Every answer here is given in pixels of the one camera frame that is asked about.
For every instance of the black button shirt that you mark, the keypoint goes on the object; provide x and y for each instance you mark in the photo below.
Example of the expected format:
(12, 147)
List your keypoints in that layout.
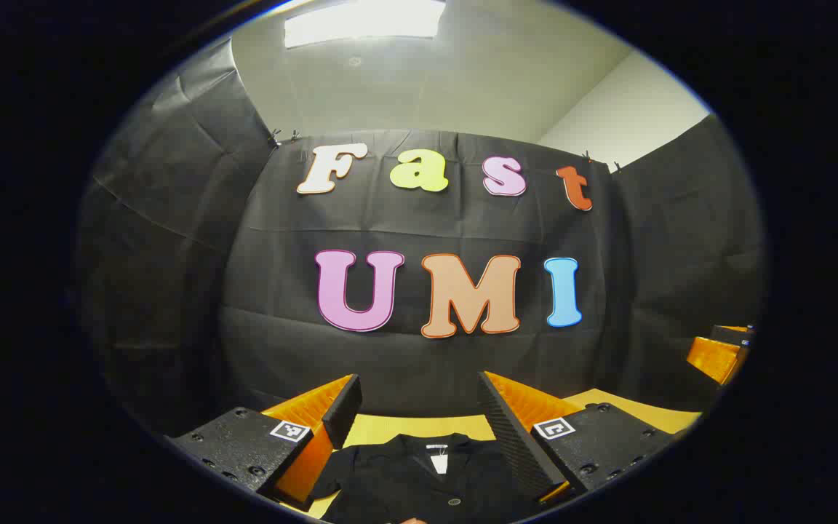
(390, 480)

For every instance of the black backdrop cloth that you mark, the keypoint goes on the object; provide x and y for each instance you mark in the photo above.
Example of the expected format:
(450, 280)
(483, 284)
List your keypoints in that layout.
(419, 364)

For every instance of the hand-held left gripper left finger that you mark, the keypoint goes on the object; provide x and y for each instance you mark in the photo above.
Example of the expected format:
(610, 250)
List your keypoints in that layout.
(342, 411)

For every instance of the ceiling light panel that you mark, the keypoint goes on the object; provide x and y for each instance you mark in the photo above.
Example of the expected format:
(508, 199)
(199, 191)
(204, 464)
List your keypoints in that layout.
(364, 22)

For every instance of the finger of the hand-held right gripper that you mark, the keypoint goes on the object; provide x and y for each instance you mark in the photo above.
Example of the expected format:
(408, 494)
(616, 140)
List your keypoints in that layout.
(713, 358)

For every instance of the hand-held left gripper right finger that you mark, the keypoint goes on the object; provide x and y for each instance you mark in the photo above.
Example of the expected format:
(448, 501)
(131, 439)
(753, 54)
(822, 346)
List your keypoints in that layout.
(510, 437)

